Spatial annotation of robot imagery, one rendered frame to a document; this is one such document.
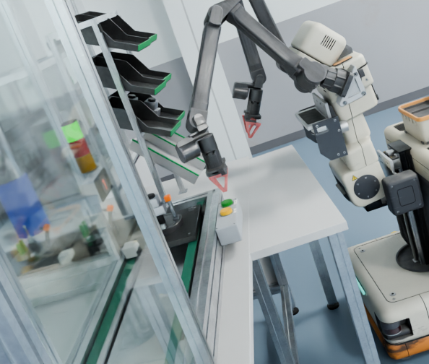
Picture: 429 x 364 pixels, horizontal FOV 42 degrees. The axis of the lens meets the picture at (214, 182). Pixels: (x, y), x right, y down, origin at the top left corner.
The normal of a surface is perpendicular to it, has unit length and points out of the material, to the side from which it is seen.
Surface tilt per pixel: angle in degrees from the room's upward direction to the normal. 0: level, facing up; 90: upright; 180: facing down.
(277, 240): 0
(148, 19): 90
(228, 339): 0
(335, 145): 90
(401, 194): 90
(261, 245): 0
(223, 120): 90
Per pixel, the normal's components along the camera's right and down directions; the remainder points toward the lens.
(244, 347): -0.32, -0.89
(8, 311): 0.95, -0.28
